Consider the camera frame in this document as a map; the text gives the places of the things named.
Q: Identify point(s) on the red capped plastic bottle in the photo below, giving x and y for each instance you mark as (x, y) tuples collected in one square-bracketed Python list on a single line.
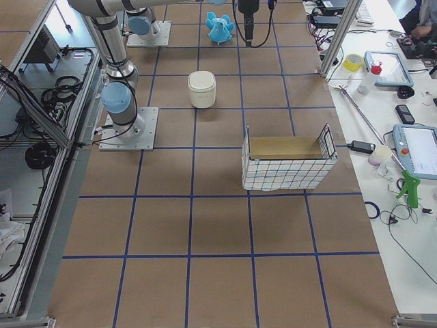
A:
[(370, 79)]

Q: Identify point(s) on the white trash can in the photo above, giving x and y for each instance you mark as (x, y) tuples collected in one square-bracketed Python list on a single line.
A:
[(202, 89)]

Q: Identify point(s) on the blue teddy bear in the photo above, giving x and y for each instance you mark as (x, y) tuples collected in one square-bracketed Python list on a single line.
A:
[(220, 27)]

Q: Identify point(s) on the teach pendant tablet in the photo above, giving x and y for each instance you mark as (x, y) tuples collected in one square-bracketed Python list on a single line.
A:
[(394, 71), (416, 149)]

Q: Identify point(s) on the black power adapter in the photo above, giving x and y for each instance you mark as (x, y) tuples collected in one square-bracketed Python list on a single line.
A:
[(361, 146)]

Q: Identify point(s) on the green handled reacher grabber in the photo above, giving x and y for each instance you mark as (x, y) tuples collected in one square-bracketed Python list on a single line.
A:
[(410, 187)]

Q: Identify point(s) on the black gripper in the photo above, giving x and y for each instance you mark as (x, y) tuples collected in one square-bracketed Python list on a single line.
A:
[(248, 8)]

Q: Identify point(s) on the aluminium frame post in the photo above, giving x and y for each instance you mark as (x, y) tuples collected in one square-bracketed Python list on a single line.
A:
[(343, 27)]

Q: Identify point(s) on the black round cap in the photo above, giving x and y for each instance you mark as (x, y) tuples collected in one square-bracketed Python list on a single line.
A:
[(405, 92)]

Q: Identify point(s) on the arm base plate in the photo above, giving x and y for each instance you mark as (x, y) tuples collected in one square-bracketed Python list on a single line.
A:
[(162, 40), (139, 137)]

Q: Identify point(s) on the lower teach pendant tablet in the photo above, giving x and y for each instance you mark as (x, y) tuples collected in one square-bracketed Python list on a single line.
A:
[(416, 149)]

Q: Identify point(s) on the yellow tape roll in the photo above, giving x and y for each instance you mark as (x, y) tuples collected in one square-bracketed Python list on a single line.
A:
[(353, 62)]

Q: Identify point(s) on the blue tape roll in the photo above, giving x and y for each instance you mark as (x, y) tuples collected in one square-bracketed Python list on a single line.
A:
[(373, 210)]

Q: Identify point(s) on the upper teach pendant tablet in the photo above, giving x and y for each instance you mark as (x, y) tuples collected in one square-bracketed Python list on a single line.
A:
[(394, 71)]

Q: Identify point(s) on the checkered wooden box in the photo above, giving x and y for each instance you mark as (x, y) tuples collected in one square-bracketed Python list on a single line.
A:
[(290, 163)]

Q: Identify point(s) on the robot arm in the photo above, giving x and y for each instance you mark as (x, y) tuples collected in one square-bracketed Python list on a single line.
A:
[(143, 23), (119, 95)]

